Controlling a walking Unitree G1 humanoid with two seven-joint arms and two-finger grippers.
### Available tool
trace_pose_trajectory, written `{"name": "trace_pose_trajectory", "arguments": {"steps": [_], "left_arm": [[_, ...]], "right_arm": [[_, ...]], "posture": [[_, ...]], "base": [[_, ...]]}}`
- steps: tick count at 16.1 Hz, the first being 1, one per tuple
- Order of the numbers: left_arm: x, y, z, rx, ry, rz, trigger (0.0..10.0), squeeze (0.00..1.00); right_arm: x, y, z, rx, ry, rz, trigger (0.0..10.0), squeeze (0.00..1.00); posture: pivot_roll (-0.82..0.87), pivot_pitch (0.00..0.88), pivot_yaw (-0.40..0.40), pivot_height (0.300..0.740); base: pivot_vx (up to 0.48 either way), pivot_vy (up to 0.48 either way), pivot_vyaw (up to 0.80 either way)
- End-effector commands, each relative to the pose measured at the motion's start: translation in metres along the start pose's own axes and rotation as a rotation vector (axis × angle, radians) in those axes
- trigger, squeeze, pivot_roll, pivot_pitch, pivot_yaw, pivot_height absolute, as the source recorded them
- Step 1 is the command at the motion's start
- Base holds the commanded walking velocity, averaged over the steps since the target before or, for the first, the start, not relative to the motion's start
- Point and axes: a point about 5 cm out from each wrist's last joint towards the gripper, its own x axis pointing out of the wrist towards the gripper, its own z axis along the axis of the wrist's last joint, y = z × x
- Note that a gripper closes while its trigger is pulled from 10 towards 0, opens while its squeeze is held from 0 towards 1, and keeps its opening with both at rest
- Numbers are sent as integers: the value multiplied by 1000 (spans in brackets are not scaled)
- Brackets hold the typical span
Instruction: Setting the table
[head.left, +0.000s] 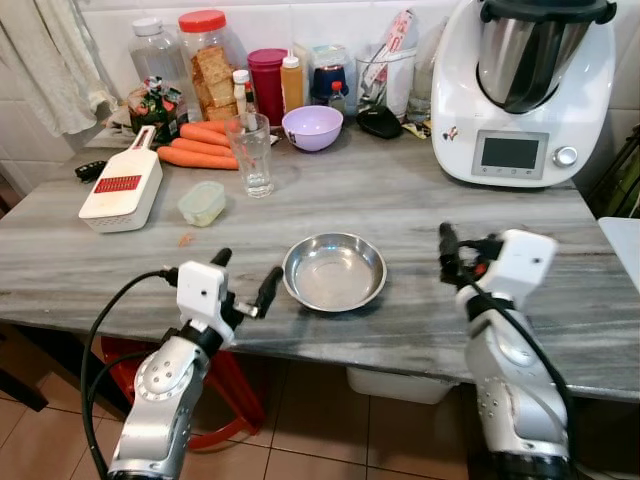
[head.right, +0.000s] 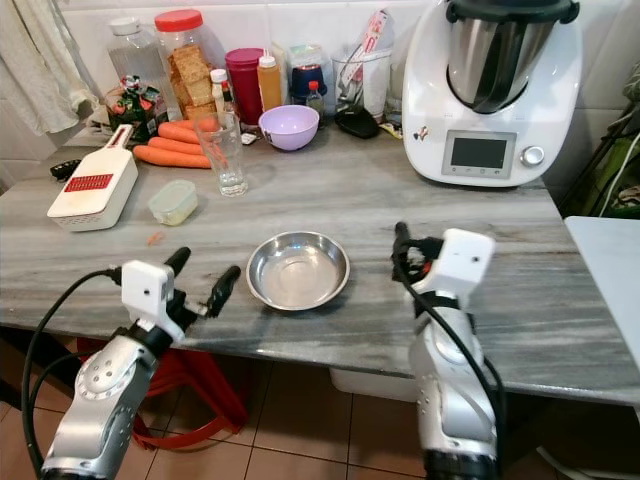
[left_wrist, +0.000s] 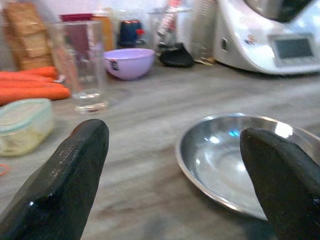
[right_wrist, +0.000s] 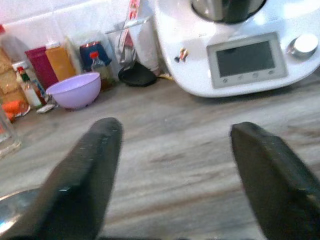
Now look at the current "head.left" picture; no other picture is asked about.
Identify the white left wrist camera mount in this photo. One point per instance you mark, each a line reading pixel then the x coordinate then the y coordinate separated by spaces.
pixel 200 292

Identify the clear jar with blue contents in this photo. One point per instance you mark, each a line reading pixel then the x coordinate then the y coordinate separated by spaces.
pixel 330 75

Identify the orange carrot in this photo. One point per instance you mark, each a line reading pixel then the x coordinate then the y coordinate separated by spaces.
pixel 200 146
pixel 205 133
pixel 195 159

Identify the white plastic box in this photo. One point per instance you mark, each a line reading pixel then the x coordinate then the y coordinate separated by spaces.
pixel 400 385

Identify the small orange carrot scrap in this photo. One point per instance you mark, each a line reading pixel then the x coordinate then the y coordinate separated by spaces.
pixel 186 240

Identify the black scoop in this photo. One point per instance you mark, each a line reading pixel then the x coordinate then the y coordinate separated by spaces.
pixel 380 123

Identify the clear plastic bottle white cap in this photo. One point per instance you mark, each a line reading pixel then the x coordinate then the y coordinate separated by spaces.
pixel 155 55

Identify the purple plastic bowl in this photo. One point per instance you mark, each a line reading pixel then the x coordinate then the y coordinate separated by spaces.
pixel 312 128

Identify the white grater with red blade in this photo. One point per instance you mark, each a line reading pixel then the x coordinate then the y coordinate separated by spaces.
pixel 120 195

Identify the green and black bag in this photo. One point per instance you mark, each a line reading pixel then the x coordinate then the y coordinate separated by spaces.
pixel 622 180

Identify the clear jar with red lid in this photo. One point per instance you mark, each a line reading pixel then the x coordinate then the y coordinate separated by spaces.
pixel 212 70

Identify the small black device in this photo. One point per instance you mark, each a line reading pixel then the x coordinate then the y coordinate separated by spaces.
pixel 90 170

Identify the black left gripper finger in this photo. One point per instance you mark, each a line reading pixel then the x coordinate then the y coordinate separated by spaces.
pixel 222 256
pixel 269 290

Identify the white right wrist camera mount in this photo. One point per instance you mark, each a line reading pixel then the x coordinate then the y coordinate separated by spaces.
pixel 520 262

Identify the red plastic stool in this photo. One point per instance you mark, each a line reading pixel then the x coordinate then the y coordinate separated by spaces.
pixel 225 395

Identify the magenta plastic tumbler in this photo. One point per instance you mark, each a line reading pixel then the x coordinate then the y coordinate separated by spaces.
pixel 267 85

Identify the green printed food packet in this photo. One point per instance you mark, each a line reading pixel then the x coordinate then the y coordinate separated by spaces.
pixel 157 105

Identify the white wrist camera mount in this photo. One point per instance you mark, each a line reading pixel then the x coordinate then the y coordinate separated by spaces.
pixel 200 292
pixel 520 262

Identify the pale hanging towel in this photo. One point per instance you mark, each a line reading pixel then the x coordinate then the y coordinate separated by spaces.
pixel 50 60

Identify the white food processor with steel jug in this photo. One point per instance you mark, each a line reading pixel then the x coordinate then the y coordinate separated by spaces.
pixel 520 130

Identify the clear drinking glass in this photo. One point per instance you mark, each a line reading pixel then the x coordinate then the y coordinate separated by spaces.
pixel 252 160

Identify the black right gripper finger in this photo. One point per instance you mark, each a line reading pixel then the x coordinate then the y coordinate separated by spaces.
pixel 447 238
pixel 451 270

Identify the orange sauce bottle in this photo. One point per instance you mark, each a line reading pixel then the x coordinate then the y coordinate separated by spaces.
pixel 292 85

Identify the clear container holding packets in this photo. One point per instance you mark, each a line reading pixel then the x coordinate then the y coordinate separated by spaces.
pixel 385 75

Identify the small pale green plastic container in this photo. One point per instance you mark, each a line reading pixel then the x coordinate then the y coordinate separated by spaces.
pixel 202 204

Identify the stainless steel bowl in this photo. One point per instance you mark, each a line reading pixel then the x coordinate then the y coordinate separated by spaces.
pixel 335 272

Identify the white side table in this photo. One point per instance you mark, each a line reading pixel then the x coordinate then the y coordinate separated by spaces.
pixel 622 245

